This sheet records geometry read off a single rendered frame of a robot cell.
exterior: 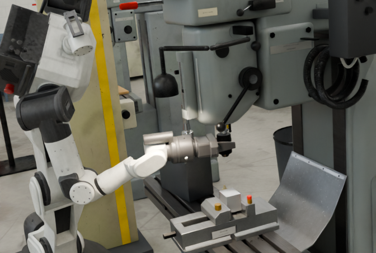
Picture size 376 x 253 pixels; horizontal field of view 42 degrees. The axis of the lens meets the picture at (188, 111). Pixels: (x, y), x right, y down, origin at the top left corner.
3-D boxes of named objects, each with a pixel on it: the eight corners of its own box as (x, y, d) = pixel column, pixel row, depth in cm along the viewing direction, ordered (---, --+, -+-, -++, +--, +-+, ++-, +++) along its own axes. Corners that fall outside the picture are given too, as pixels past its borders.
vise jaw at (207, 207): (215, 225, 159) (214, 214, 158) (201, 210, 170) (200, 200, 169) (231, 220, 161) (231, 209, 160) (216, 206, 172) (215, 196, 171)
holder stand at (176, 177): (189, 202, 193) (184, 155, 188) (160, 187, 211) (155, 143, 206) (214, 193, 200) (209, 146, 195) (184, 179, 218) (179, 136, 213)
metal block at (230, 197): (228, 214, 163) (226, 197, 162) (220, 206, 169) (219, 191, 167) (241, 210, 165) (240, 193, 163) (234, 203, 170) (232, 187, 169)
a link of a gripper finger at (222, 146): (235, 149, 160) (216, 151, 160) (234, 139, 160) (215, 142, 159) (236, 150, 159) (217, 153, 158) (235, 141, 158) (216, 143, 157)
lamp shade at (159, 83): (148, 97, 140) (146, 75, 138) (164, 91, 146) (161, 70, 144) (168, 98, 136) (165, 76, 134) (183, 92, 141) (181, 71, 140)
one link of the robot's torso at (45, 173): (33, 204, 203) (9, 93, 195) (73, 190, 213) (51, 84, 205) (45, 211, 191) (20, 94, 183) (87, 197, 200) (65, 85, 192)
